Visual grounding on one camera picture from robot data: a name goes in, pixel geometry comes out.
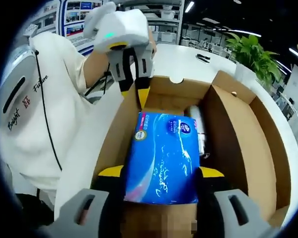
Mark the grey metal shelving rack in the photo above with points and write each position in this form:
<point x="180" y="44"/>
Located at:
<point x="164" y="22"/>

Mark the blue soft tissue pack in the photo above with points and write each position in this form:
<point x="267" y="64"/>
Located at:
<point x="164" y="158"/>

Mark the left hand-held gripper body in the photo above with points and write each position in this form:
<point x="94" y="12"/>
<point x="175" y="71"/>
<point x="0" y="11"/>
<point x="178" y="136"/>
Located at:
<point x="121" y="24"/>

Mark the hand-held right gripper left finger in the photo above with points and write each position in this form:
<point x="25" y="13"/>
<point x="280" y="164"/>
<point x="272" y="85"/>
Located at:
<point x="94" y="210"/>

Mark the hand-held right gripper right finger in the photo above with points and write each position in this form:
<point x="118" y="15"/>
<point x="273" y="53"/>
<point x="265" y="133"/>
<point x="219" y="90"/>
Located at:
<point x="233" y="210"/>

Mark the green plant in white pot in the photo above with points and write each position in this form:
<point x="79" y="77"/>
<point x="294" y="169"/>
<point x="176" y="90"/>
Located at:
<point x="253" y="54"/>

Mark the person's white shirt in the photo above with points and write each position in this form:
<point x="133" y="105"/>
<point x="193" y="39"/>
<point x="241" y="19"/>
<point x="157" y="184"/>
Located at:
<point x="27" y="148"/>

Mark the person's black trousers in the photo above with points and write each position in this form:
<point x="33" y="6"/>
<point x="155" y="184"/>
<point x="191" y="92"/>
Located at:
<point x="34" y="208"/>

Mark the person's left hand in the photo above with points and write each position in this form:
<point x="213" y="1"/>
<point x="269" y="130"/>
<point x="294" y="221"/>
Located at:
<point x="152" y="43"/>

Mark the white grey chest device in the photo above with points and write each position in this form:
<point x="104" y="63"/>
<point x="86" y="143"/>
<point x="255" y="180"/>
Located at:
<point x="27" y="64"/>

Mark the blue framed wall display board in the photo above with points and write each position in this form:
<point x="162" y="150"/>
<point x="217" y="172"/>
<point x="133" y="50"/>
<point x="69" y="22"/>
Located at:
<point x="74" y="15"/>

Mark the white squeeze tube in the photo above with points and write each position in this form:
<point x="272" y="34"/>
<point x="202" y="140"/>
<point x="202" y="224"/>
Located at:
<point x="197" y="129"/>

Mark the brown cardboard shoe box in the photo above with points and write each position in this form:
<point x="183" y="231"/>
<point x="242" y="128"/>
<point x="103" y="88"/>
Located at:
<point x="238" y="138"/>

